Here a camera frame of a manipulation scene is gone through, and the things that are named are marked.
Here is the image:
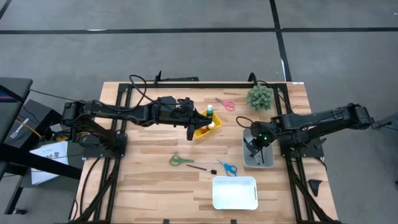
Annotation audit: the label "artificial green plant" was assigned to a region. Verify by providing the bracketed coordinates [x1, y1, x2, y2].
[246, 84, 274, 112]

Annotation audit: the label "yellow plastic basket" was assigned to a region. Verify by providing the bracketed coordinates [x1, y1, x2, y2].
[193, 109, 223, 139]

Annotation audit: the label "black Winmax box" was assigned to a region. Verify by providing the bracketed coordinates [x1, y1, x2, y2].
[2, 98, 63, 149]

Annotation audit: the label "black plastic bracket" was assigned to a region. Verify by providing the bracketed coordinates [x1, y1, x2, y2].
[307, 178, 324, 198]

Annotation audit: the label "gray plastic bin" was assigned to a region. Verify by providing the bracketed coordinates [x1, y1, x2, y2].
[242, 127, 275, 170]

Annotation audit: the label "pink handled scissors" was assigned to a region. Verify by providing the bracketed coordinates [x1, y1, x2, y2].
[215, 97, 236, 112]

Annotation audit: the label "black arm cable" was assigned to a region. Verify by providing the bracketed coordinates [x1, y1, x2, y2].
[235, 115, 254, 129]
[128, 73, 156, 105]

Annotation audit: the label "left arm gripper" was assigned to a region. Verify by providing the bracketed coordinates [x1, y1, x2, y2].
[151, 95, 213, 142]

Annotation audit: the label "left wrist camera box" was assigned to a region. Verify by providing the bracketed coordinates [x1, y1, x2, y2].
[176, 96, 195, 110]

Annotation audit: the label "long black paintbrush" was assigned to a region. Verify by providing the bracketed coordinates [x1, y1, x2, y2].
[186, 164, 218, 175]

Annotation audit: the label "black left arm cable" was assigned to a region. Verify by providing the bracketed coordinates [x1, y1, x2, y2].
[128, 73, 156, 105]

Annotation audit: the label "blue handled scissors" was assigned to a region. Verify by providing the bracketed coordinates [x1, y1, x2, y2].
[216, 157, 238, 177]

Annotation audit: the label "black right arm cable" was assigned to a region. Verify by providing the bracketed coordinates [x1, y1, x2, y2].
[235, 115, 254, 129]

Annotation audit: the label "white paper sheet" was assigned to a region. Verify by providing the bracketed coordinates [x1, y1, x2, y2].
[29, 140, 70, 186]

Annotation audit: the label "white plastic bin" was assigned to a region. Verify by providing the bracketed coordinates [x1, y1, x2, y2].
[212, 175, 259, 211]

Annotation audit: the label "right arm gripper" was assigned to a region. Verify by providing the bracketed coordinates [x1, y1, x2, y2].
[244, 121, 275, 159]

